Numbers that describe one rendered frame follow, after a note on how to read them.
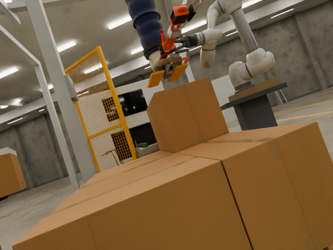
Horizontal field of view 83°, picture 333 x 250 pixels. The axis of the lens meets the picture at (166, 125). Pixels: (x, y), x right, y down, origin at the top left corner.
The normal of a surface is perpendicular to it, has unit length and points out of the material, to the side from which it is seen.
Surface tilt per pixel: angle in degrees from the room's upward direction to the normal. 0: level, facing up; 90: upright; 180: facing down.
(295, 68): 90
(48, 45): 90
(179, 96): 90
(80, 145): 90
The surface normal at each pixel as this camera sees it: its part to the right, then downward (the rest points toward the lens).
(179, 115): 0.19, -0.11
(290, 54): -0.14, 0.01
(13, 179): 0.50, -0.21
